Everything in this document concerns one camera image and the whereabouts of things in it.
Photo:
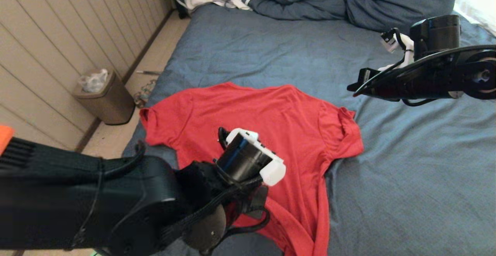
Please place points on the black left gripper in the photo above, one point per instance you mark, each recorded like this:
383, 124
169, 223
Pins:
255, 201

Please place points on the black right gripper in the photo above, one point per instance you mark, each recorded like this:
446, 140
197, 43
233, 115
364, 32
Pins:
395, 85

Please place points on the red t-shirt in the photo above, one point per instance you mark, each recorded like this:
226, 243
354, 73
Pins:
279, 124

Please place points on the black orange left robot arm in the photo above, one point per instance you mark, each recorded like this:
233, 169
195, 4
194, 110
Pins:
77, 201

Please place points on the blue crumpled duvet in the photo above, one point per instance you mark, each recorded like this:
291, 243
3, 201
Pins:
368, 4

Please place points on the blue-grey bed sheet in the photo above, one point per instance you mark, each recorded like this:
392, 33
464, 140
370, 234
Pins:
407, 178

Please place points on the white pillow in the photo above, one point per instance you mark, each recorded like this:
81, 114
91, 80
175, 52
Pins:
478, 6

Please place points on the thin metal tool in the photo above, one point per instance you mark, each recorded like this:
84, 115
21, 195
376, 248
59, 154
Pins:
147, 72

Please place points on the brown waste bin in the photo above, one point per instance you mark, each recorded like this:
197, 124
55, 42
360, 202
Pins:
108, 104

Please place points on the clear plastic bin bag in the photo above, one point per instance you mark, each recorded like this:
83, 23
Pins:
92, 82

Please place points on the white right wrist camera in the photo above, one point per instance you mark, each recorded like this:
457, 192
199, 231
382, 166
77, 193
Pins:
395, 46

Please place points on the black left camera bracket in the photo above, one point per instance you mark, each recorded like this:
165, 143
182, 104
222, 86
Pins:
223, 137

